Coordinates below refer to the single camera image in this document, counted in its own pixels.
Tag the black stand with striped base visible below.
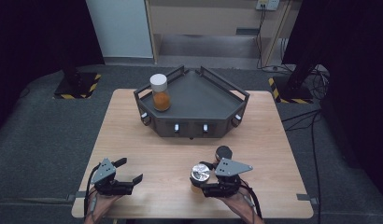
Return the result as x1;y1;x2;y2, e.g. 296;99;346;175
53;55;103;101
268;55;324;105

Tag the person's right hand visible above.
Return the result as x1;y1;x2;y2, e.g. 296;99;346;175
218;192;254;217

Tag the grey table bracket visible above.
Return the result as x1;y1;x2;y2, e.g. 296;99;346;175
296;193;320;207
66;191;87;202

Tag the grey corner spice rack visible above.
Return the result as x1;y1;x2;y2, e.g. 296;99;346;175
133;64;250;139

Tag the left hand-held gripper cable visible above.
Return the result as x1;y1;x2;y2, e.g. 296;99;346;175
83;163;102;220

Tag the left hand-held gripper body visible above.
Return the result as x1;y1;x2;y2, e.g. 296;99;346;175
90;157;135;197

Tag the white lid spice jar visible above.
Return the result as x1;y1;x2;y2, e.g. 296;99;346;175
149;73;172;112

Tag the white wall socket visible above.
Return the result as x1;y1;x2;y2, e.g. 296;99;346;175
255;0;280;11

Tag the right hand-held gripper cable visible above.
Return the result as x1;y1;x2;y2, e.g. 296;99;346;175
239;178;264;220

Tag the hand-held gripper cable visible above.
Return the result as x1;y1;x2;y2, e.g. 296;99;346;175
239;178;264;220
83;163;102;220

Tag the black socket cable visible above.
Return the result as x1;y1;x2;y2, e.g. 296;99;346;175
255;7;293;74

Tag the black floor cable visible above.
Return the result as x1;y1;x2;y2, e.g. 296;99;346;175
280;108;323;224

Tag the silver lid spice jar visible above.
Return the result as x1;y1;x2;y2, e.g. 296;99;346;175
189;162;211;194

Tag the tangle of black cables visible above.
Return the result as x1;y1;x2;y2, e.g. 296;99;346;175
305;64;332;101

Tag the black curtain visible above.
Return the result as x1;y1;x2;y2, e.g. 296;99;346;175
0;0;106;136
282;0;383;195

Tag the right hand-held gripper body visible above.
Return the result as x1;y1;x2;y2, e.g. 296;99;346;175
202;157;254;199

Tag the white panel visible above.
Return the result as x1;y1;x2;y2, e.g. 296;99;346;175
85;0;154;59

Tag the person's left hand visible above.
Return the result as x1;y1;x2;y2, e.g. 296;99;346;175
88;186;125;216

